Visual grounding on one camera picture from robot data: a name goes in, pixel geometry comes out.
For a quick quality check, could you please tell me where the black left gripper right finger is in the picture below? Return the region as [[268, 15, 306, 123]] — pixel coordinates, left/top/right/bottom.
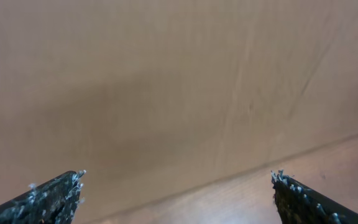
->
[[271, 170, 358, 224]]

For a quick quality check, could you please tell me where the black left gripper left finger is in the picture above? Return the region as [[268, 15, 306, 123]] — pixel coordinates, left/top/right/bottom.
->
[[0, 170, 86, 224]]

